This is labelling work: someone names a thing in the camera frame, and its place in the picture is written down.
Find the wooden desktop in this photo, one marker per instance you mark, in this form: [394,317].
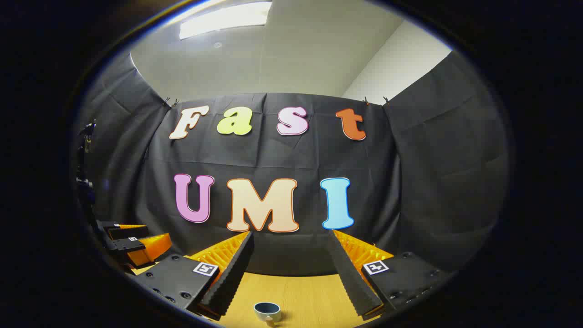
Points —
[309,300]

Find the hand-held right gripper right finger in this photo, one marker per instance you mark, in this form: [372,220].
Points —
[350,278]

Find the black backdrop cloth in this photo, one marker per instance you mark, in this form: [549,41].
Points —
[273,155]

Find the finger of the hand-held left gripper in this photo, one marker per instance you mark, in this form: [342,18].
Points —
[127,232]
[127,245]

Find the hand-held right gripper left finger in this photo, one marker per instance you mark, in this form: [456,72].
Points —
[232,278]

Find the ceiling light panel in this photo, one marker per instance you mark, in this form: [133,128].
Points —
[223,20]

